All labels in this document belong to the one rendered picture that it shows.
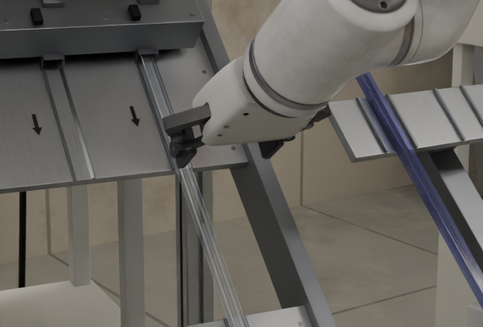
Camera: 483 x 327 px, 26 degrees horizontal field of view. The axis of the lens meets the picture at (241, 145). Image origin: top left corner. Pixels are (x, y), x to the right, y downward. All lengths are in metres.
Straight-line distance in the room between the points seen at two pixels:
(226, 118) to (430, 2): 0.20
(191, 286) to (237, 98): 0.60
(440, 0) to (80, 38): 0.47
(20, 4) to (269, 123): 0.35
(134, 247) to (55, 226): 2.48
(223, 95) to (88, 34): 0.30
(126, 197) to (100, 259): 2.43
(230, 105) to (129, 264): 0.69
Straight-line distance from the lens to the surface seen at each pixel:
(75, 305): 1.75
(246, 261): 3.89
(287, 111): 0.86
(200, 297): 1.47
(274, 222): 1.13
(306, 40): 0.79
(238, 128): 0.92
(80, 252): 1.82
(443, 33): 0.84
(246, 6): 4.30
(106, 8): 1.17
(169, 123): 0.93
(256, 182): 1.15
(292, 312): 1.08
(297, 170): 4.58
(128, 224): 1.54
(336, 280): 3.71
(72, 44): 1.17
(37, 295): 1.81
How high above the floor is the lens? 1.24
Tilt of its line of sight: 12 degrees down
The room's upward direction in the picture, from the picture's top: straight up
